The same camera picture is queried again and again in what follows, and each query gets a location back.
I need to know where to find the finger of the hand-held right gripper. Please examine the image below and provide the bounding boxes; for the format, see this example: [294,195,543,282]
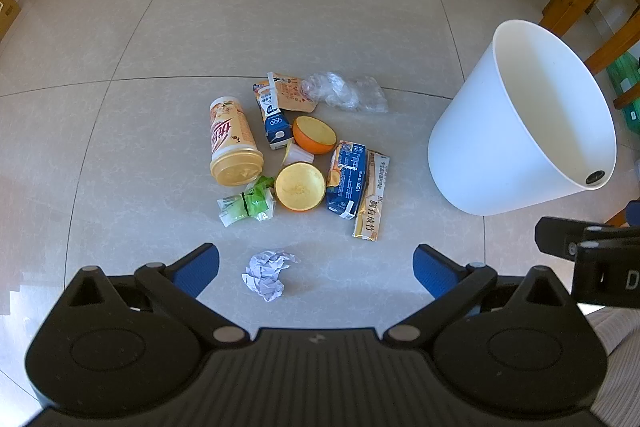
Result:
[534,216,640,259]

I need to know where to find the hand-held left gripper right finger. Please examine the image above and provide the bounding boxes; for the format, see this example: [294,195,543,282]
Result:
[382,243,575,351]

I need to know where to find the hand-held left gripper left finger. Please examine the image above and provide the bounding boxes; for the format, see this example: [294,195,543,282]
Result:
[65,243,251,351]

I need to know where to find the white plastic waste bin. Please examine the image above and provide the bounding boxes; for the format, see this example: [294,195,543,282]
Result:
[427,20,619,217]

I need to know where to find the yellow milk tea cup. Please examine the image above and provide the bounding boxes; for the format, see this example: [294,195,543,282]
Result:
[208,97,265,186]

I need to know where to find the clear plastic bag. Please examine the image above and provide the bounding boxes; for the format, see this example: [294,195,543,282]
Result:
[300,71,390,114]

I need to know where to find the crumpled white paper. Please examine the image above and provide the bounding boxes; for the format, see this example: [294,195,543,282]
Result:
[242,249,301,304]

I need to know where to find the person's light trousers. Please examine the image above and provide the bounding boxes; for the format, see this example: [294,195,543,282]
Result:
[584,307,640,427]

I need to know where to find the green and white wrapper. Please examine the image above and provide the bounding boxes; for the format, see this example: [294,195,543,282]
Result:
[216,175,277,227]

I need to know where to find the gold snack wrapper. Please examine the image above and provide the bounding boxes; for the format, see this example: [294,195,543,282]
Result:
[352,150,391,242]

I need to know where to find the blue snack box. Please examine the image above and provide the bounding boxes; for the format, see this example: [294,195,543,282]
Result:
[325,140,371,219]

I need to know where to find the orange half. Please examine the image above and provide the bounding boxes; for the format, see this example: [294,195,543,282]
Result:
[292,116,338,156]
[274,162,327,213]

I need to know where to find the small white plastic cup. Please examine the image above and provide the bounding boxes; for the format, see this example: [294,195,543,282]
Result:
[282,142,316,168]

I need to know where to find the small blue milk carton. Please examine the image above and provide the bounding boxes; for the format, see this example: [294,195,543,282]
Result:
[257,72,294,151]

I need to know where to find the green package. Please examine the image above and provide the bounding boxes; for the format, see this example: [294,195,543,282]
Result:
[606,53,640,110]

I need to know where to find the cardboard box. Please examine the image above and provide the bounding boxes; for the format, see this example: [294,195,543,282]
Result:
[0,0,24,44]

